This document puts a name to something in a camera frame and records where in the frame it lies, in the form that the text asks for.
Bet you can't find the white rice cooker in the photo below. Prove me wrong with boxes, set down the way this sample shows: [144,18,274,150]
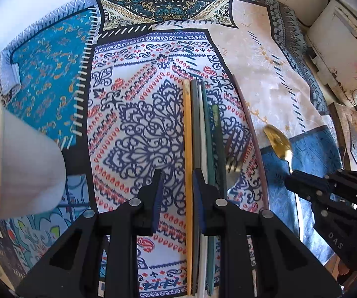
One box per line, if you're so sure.
[304,0,357,106]

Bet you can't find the dark grey chopstick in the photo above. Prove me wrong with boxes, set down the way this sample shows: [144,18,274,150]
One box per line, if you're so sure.
[190,79,201,296]

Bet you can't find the patterned patchwork tablecloth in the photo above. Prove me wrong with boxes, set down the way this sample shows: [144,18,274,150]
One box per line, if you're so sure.
[0,0,343,298]

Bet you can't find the dark green chopstick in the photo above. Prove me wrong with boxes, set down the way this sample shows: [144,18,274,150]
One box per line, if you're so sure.
[211,103,229,199]

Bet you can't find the silver fork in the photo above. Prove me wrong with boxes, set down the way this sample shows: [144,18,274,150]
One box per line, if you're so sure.
[224,130,245,194]

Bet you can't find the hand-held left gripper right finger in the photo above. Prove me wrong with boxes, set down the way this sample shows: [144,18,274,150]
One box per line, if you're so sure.
[192,168,343,298]

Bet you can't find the yellow chopstick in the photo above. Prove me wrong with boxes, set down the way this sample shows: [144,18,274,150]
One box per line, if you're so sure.
[182,78,195,296]

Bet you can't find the light grey chopstick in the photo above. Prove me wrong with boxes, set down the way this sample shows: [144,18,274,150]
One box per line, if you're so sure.
[197,84,208,298]

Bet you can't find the teal chopstick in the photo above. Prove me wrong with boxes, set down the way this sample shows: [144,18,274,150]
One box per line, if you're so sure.
[201,81,218,297]

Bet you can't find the white ceramic utensil holder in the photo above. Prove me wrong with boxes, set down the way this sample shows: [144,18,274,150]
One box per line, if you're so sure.
[0,97,68,226]

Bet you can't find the brown chopstick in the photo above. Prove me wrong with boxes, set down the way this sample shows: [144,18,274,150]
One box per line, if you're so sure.
[231,74,272,212]

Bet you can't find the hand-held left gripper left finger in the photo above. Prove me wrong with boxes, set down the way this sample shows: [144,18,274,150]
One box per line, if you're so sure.
[16,168,166,298]

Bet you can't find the gold spoon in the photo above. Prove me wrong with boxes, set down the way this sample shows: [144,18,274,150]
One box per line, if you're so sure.
[263,124,294,175]

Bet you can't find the wooden board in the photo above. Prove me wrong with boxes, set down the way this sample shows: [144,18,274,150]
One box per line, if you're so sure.
[329,102,357,174]

